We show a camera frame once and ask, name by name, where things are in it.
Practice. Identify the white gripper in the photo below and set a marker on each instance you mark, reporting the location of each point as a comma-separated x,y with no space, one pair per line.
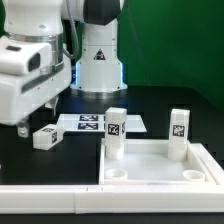
31,74

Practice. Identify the white square tabletop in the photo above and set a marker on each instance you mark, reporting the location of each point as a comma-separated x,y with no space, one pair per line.
145,162

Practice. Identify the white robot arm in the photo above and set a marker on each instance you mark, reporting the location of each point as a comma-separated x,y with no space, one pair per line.
89,31

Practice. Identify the white sheet with tags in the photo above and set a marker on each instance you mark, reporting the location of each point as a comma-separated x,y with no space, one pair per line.
96,123

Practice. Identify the white L-shaped fence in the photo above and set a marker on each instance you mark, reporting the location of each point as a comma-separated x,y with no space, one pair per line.
103,198

